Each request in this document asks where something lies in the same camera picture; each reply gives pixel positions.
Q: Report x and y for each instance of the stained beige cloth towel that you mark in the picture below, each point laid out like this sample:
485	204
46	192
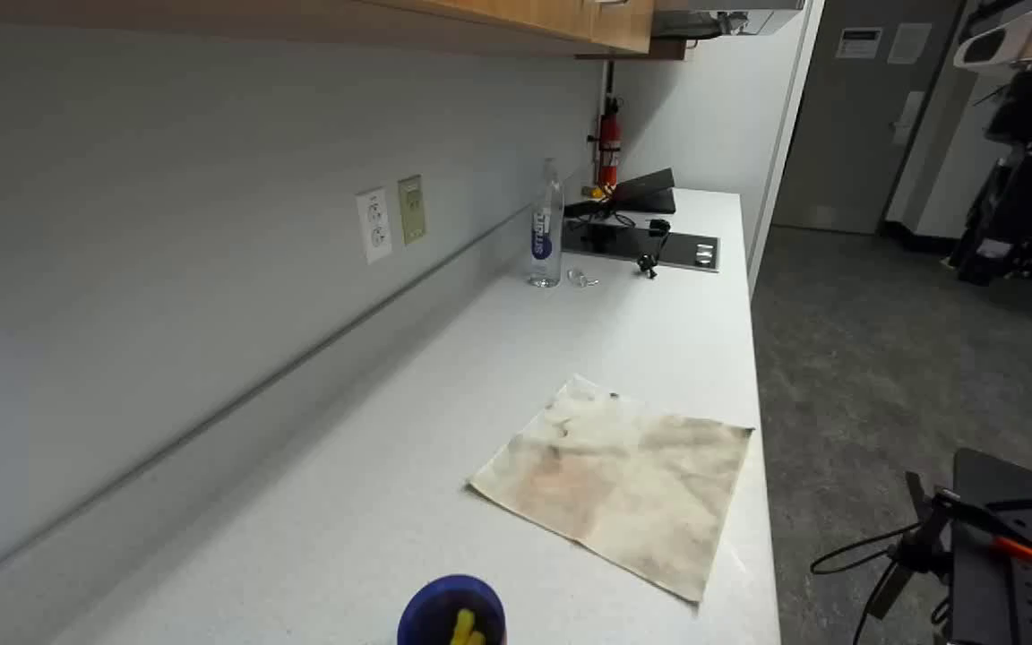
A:
626	478

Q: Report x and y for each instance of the clear plastic water bottle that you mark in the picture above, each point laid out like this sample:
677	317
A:
543	245

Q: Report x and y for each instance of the small black tripod clamp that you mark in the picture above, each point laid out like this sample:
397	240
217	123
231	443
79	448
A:
657	245

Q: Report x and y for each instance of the red fire extinguisher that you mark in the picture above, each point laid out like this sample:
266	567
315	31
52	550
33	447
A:
605	145

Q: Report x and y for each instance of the blue bowl yellow contents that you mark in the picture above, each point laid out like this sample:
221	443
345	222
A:
419	612

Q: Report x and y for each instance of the yellow item inside cup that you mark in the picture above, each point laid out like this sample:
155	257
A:
467	628

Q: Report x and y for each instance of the grey under-cabinet appliance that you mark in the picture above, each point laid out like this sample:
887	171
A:
718	18

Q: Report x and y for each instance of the white door sign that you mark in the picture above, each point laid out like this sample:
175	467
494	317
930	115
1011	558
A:
906	45
857	45

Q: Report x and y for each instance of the black background equipment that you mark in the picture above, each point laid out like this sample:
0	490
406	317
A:
1019	217

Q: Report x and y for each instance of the beige wall plate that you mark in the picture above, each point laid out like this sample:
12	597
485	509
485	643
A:
409	210

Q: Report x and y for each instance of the white wall power outlet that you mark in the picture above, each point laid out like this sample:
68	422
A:
374	222

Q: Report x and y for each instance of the black flat base plate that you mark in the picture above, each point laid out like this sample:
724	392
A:
688	251

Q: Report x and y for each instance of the wooden wall cabinet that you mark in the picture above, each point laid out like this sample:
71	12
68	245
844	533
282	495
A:
517	16

